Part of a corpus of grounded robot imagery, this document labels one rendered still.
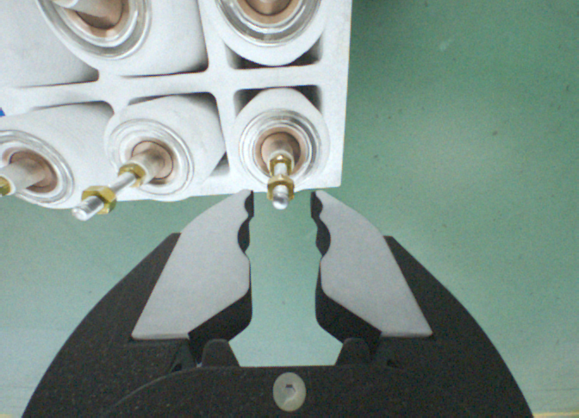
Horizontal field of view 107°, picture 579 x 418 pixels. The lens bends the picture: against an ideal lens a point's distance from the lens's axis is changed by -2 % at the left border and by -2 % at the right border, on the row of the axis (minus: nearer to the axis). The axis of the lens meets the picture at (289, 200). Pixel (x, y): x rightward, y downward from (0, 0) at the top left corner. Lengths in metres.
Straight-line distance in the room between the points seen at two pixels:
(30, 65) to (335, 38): 0.27
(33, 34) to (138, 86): 0.08
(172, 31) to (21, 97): 0.22
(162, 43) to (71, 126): 0.13
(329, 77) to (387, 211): 0.40
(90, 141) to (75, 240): 0.51
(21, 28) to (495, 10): 0.61
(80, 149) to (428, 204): 0.63
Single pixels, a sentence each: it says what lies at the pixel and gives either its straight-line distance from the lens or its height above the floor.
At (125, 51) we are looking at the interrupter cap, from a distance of 0.23.
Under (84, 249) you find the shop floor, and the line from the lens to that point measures 0.80.
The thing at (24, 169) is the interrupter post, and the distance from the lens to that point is 0.30.
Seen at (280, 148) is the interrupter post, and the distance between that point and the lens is 0.18.
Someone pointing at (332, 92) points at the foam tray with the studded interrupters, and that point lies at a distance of 0.28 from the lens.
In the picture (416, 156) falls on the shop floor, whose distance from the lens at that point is 0.56.
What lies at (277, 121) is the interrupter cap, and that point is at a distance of 0.20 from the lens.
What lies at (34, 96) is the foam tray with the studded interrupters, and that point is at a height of 0.18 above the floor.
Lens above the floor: 0.45
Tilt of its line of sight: 60 degrees down
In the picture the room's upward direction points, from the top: 176 degrees clockwise
